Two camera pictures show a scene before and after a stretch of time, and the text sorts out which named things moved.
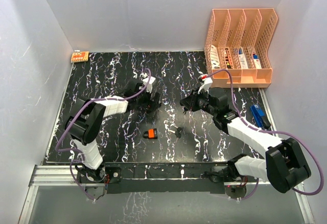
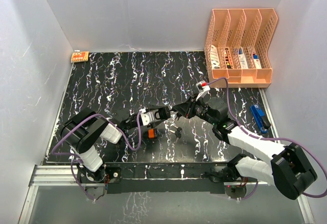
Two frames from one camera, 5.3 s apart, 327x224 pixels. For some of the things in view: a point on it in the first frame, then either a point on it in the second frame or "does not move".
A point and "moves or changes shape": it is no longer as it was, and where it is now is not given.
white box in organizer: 214,57 does not move
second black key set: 178,133 does not move
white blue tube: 242,61 does not move
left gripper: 149,105 → 156,122
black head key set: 185,109 moves or changes shape
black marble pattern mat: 167,135 does not move
